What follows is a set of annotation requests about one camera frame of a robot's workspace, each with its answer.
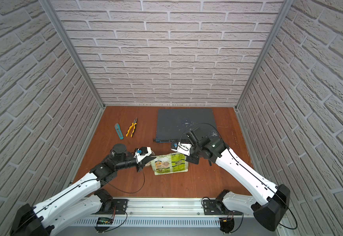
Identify green oats bag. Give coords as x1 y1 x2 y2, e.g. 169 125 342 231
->
150 152 189 176

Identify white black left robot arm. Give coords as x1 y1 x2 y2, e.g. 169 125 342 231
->
9 155 155 236

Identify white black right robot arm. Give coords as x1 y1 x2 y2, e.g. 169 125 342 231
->
175 139 290 231

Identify teal utility knife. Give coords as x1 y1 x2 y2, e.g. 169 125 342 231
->
114 123 124 140

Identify yellow black pliers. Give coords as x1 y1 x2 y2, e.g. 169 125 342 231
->
126 118 138 137

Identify left small circuit board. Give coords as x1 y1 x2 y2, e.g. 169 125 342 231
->
97 217 114 225

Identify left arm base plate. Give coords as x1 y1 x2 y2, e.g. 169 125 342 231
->
102 198 129 215

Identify dark grey network switch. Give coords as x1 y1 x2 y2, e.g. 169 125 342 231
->
153 108 219 143

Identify aluminium front rail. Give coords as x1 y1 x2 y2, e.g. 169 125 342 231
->
68 197 287 219

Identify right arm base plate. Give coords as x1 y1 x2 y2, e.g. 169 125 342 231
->
201 197 243 216

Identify white slotted cable duct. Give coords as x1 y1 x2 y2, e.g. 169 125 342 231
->
72 217 220 228

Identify aluminium right corner post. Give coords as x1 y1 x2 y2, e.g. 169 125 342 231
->
235 0 294 112

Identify aluminium corner post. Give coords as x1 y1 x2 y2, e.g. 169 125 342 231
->
39 0 105 110
235 0 294 112

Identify aluminium left corner post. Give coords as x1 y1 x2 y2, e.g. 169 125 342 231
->
39 0 105 110

